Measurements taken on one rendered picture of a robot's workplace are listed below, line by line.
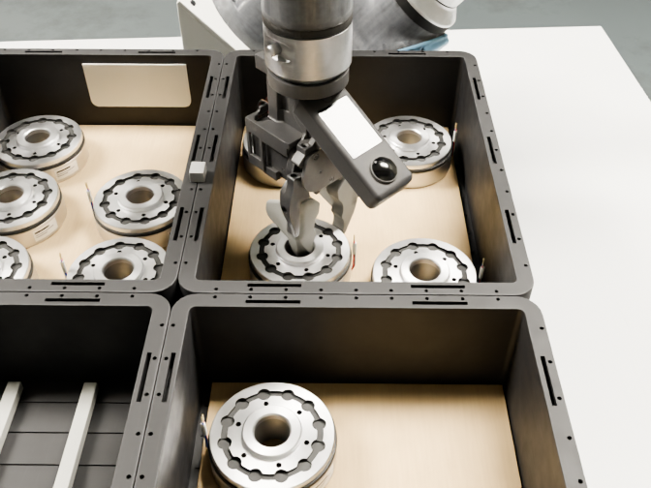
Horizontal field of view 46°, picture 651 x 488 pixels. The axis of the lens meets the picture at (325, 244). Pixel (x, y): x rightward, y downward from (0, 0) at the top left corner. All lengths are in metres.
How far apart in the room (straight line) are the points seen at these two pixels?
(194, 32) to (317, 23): 0.47
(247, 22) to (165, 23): 2.00
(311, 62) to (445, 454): 0.34
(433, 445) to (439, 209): 0.30
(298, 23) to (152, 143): 0.41
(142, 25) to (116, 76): 2.11
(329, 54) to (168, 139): 0.39
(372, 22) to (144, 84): 0.31
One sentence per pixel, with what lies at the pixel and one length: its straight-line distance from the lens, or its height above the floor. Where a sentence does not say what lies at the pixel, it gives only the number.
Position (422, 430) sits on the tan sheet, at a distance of 0.67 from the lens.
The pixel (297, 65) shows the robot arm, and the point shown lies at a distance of 0.63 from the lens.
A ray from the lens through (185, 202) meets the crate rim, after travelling 0.72.
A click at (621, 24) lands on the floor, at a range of 3.22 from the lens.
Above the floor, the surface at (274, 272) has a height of 0.86.
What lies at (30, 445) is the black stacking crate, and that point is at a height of 0.83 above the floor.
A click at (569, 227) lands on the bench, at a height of 0.70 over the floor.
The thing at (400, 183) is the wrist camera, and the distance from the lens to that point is 0.66.
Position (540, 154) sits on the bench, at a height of 0.70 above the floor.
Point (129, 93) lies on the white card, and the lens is 0.99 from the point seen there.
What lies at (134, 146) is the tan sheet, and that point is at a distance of 0.98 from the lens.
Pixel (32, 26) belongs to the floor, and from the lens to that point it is 3.20.
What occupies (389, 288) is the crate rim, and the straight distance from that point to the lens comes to 0.63.
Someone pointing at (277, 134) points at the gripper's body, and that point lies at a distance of 0.70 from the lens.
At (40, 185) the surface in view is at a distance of 0.90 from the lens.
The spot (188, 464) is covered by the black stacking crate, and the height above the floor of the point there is 0.84.
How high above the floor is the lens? 1.39
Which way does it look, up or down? 44 degrees down
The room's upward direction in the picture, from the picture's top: straight up
